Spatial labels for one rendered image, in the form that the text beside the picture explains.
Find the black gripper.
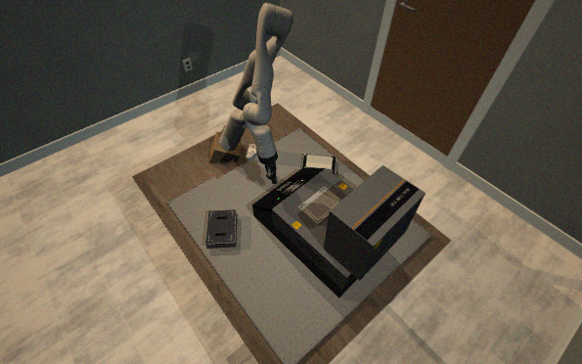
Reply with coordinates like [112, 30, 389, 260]
[258, 152, 278, 184]

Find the black thermal cycler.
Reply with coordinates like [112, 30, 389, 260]
[252, 165, 425, 297]

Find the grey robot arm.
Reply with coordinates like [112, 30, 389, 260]
[219, 3, 293, 161]

